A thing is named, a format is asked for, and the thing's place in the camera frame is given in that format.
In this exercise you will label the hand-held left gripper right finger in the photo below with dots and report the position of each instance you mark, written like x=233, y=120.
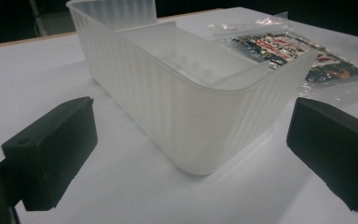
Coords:
x=335, y=146

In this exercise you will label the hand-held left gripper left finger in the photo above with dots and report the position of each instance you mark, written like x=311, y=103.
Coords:
x=51, y=149

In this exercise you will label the translucent white plastic bin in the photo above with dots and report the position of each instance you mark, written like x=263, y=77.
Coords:
x=180, y=102

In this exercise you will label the clear printed plastic packet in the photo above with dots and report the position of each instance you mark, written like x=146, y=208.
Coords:
x=320, y=57

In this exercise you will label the metal stand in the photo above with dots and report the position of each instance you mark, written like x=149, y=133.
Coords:
x=38, y=15

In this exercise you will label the small clear plastic bag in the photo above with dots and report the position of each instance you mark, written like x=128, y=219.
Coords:
x=248, y=26

